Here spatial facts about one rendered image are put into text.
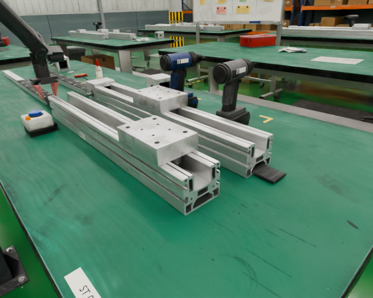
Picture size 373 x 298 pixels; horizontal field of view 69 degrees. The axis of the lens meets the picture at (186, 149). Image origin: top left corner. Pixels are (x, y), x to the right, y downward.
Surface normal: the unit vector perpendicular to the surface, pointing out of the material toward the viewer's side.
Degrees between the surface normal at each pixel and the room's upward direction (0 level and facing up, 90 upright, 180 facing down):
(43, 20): 90
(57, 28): 90
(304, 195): 0
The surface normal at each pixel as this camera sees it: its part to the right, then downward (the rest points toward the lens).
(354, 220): -0.04, -0.89
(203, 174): -0.76, 0.33
